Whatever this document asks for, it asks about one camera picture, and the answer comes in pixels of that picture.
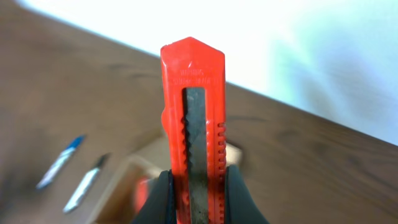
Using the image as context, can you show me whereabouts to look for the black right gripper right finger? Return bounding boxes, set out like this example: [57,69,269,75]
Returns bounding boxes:
[224,165,269,224]

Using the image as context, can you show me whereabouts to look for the cardboard box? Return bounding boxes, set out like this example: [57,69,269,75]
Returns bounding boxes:
[85,135,243,224]

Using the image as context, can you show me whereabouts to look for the orange utility knife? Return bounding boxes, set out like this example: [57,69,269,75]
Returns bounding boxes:
[160,37,226,223]

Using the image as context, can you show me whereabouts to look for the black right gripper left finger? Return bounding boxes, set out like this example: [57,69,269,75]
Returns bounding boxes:
[131,170,176,224]

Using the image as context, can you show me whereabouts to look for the black whiteboard marker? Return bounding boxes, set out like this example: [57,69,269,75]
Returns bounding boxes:
[63,153,110,214]

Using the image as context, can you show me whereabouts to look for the blue whiteboard marker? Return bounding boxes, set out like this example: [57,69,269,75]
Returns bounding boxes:
[35,135,86,190]

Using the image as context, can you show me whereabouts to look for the orange stapler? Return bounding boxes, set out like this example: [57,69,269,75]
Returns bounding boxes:
[133,176,150,213]

